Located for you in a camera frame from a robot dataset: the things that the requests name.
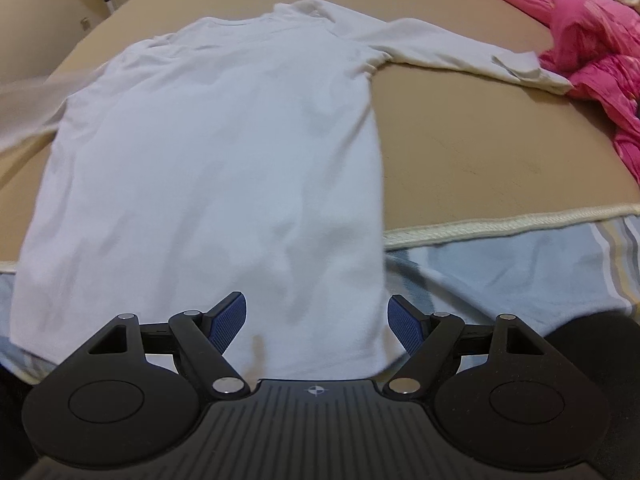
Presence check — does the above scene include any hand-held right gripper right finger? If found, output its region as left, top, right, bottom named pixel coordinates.
left=382, top=294, right=552, bottom=399

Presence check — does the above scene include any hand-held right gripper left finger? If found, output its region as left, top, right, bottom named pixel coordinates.
left=88, top=291, right=252, bottom=399

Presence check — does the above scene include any white long-sleeved shirt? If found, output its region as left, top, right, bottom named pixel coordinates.
left=0, top=0, right=574, bottom=382

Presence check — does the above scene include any striped light blue bed sheet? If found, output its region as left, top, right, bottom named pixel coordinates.
left=0, top=214, right=640, bottom=386

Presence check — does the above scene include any beige quilted bed mat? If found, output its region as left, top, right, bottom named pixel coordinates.
left=0, top=0, right=640, bottom=273

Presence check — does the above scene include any pink quilt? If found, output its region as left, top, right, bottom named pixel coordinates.
left=417, top=0, right=640, bottom=183

